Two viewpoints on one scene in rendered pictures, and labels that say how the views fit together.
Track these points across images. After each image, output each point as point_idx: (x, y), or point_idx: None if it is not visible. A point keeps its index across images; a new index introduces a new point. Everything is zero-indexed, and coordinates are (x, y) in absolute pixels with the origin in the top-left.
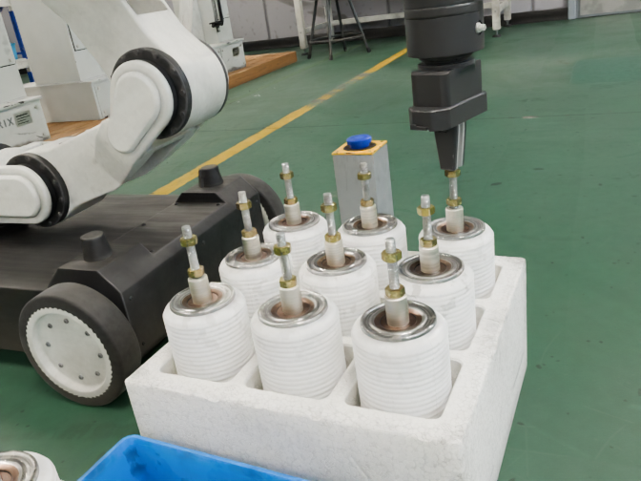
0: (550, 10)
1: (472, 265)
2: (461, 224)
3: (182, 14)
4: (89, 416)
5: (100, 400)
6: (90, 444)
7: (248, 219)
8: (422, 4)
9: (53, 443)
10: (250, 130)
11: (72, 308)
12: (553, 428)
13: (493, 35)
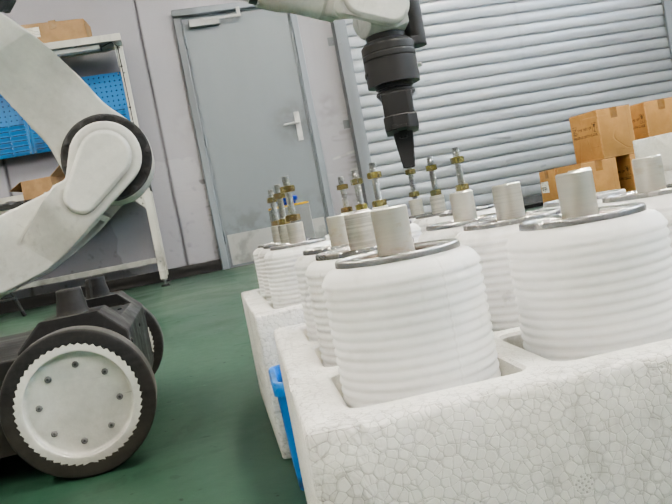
0: (205, 263)
1: None
2: (423, 210)
3: None
4: (110, 477)
5: (118, 457)
6: (145, 480)
7: (284, 208)
8: (387, 45)
9: (96, 495)
10: None
11: (96, 337)
12: None
13: (162, 285)
